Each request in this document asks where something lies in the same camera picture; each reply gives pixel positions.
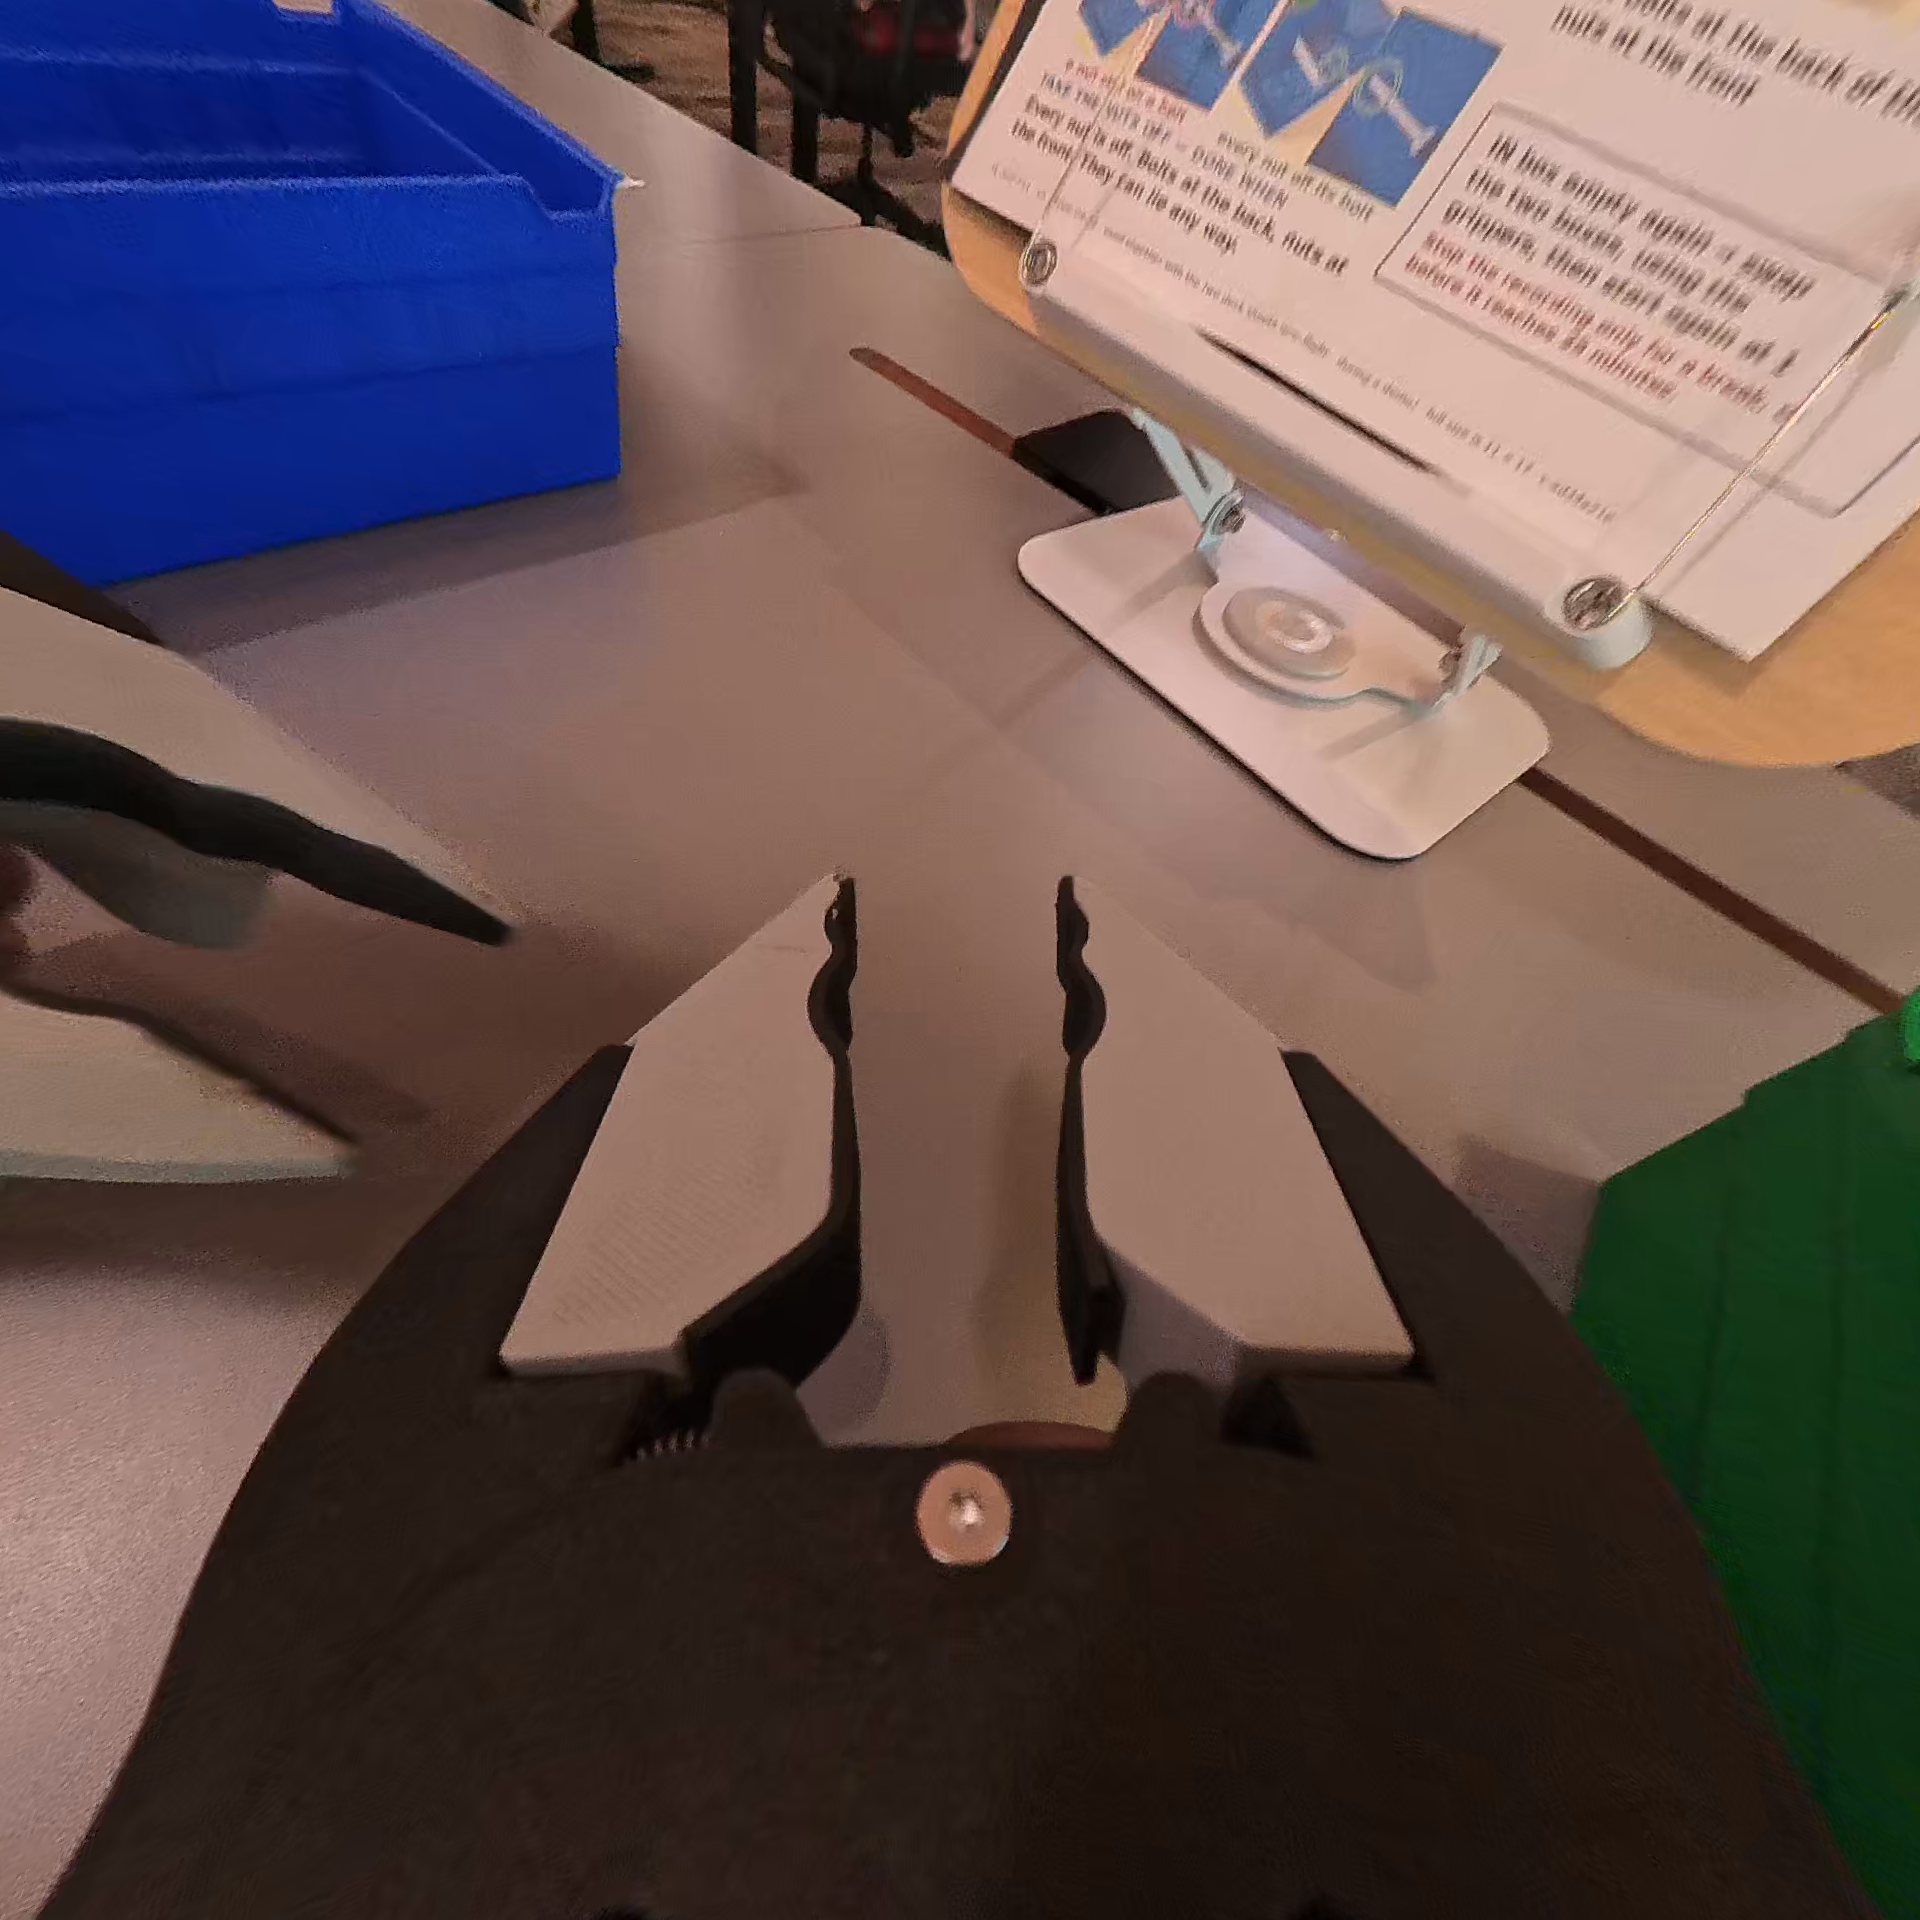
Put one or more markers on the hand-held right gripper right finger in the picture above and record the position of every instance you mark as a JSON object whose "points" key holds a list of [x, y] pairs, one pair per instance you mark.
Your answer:
{"points": [[1214, 1184]]}

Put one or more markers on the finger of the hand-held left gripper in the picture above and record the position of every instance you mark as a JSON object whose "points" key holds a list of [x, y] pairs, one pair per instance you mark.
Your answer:
{"points": [[150, 705], [119, 1109]]}

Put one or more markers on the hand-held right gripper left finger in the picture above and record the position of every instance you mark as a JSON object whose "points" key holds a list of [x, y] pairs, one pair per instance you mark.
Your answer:
{"points": [[691, 1184]]}

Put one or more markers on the blue plastic bin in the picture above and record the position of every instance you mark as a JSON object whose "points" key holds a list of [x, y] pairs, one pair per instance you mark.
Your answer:
{"points": [[301, 374]]}

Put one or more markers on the green plastic bin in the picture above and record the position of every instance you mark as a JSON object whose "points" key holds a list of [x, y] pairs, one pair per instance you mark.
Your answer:
{"points": [[1769, 1348]]}

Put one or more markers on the printed instruction sheet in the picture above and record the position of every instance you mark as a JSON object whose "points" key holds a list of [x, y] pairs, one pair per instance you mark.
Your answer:
{"points": [[1575, 225]]}

